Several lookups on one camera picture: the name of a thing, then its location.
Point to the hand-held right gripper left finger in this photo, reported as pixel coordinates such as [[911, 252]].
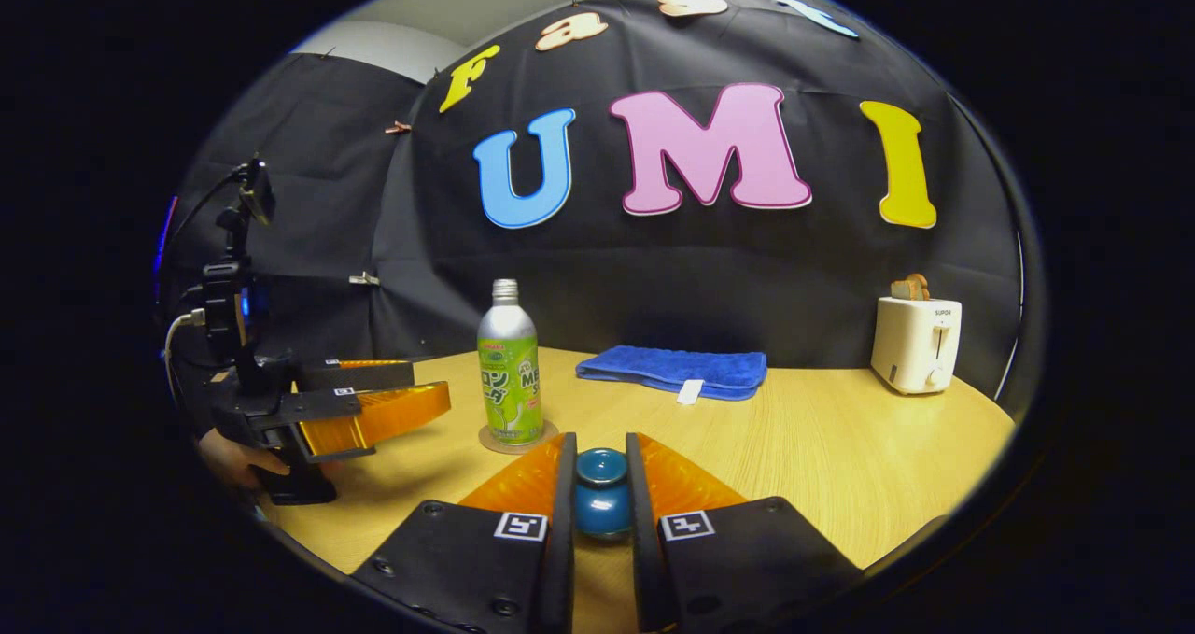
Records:
[[560, 559]]

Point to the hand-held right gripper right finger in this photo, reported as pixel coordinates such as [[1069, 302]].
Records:
[[644, 559]]

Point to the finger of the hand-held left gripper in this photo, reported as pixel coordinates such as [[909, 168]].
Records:
[[373, 419], [364, 375]]

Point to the blue teacup lid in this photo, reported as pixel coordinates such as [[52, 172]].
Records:
[[602, 503]]

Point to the round cork coaster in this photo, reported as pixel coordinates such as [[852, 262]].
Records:
[[551, 433]]

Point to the silver green label water bottle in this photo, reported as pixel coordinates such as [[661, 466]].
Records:
[[509, 373]]

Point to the silver clip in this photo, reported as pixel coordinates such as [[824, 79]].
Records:
[[364, 279]]

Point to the blue folded towel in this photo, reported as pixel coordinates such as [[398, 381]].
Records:
[[672, 370]]

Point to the copper clip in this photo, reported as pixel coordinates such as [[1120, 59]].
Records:
[[399, 128]]

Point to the black backdrop cloth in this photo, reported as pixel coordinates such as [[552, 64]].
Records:
[[653, 279]]

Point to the white toaster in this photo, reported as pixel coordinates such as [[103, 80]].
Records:
[[913, 349]]

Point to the toast slice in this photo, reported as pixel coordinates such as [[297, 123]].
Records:
[[909, 288]]

